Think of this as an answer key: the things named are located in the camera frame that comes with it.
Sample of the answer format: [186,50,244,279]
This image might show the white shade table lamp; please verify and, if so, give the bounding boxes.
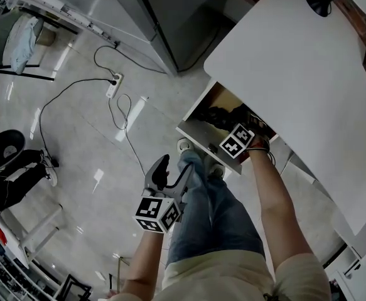
[304,0,344,18]

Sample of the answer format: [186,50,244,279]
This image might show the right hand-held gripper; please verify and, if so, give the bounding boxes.
[218,114,271,160]

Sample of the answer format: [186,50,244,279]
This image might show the white drawer with brown bottom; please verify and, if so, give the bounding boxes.
[175,79,280,176]

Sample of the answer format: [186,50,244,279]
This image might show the person's left forearm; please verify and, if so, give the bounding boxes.
[119,229,165,295]

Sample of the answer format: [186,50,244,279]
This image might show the person's cream shirt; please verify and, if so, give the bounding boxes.
[106,251,331,301]

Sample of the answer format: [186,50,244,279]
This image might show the grey chair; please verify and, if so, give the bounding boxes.
[0,6,58,82]

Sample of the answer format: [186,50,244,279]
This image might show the person's right forearm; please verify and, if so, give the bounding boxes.
[247,148,311,276]

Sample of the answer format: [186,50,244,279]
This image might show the short black cable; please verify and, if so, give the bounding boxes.
[94,44,168,75]

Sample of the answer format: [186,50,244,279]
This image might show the person's white shoe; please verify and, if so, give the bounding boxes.
[210,164,227,177]
[176,137,200,154]

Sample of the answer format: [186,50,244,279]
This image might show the person's blue jeans legs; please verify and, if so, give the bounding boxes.
[165,150,266,267]

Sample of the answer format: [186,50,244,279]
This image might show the white desk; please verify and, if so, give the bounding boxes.
[203,0,366,237]

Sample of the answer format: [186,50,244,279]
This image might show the thin white cable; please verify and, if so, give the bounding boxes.
[108,93,148,177]

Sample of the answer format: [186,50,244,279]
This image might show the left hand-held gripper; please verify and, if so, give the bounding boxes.
[133,154,194,234]

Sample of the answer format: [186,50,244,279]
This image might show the light blue cloth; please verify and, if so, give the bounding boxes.
[8,15,41,75]

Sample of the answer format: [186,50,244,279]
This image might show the white power strip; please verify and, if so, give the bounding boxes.
[105,72,125,100]

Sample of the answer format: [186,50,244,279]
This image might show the long black cable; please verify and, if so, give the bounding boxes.
[39,77,117,168]

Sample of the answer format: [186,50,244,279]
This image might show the white table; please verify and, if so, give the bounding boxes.
[0,203,65,270]

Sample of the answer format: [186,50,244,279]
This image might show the grey metal cabinet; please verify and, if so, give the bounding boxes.
[100,0,231,77]

